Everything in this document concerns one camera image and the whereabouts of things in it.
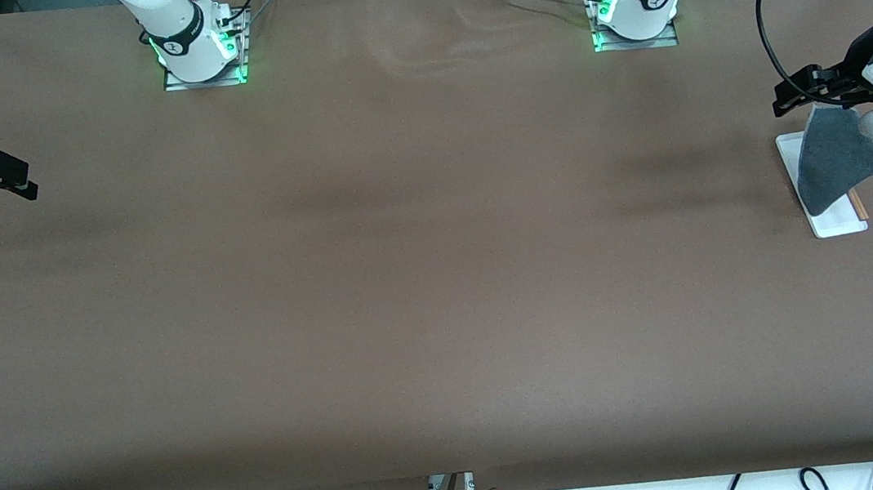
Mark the red and grey towel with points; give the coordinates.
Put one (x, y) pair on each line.
(838, 158)

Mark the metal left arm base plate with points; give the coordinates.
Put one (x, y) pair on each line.
(635, 43)

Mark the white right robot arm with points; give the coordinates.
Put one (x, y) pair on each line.
(172, 20)

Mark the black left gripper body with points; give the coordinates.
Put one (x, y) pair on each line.
(853, 63)

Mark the brown table cover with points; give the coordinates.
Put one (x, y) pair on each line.
(445, 318)

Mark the white rectangular tray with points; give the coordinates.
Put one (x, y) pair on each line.
(837, 222)

